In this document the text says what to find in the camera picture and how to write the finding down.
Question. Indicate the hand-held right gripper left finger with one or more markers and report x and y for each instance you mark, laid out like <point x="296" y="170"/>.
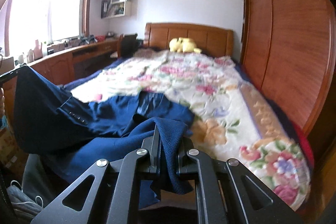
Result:
<point x="155" y="145"/>

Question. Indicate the person's left hand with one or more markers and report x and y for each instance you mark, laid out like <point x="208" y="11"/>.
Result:
<point x="2" y="102"/>

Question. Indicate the yellow plush toy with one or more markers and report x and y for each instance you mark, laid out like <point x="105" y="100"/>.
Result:
<point x="183" y="45"/>

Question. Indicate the red bed sheet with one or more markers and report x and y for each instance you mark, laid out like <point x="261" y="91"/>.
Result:
<point x="305" y="145"/>

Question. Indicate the blue suit jacket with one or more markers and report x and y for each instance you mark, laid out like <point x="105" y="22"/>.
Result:
<point x="110" y="119"/>

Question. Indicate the red basket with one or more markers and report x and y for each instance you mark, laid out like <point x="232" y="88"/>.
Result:
<point x="99" y="38"/>

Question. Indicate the pink bottle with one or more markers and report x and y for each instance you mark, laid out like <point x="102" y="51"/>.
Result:
<point x="38" y="49"/>

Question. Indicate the wooden chair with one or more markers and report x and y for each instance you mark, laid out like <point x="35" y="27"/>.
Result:
<point x="128" y="44"/>

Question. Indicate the floral fleece blanket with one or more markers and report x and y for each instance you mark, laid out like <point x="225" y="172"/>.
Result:
<point x="210" y="87"/>

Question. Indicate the metal pot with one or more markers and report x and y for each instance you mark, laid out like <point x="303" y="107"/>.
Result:
<point x="109" y="34"/>

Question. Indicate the wooden bed headboard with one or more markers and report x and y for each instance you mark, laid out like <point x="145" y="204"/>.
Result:
<point x="162" y="35"/>

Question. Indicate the printed cardboard box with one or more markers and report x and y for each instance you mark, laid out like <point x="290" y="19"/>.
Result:
<point x="8" y="142"/>

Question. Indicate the long wooden desk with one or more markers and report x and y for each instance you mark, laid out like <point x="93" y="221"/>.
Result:
<point x="60" y="69"/>

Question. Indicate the wooden louvred wardrobe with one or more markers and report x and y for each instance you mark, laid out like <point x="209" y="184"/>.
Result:
<point x="288" y="43"/>

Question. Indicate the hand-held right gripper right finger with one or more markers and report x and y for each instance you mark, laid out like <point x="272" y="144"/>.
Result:
<point x="185" y="155"/>

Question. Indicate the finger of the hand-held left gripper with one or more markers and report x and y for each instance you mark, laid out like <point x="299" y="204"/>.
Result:
<point x="10" y="76"/>

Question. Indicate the wooden framed window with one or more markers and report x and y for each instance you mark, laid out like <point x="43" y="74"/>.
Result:
<point x="52" y="8"/>

